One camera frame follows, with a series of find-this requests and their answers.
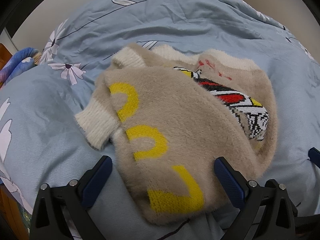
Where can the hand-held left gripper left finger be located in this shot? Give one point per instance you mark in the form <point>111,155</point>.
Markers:
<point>97,181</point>

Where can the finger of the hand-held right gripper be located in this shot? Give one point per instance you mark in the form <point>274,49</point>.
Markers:
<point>315,156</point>

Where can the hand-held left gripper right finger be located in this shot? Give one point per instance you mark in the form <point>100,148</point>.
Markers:
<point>228,180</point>

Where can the beige fuzzy cartoon sweater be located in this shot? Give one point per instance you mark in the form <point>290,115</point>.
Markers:
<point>175,120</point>

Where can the blue purple patterned cloth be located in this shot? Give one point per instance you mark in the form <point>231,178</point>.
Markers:
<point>17,63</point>

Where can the light blue floral duvet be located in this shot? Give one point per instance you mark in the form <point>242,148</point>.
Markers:
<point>155,20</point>

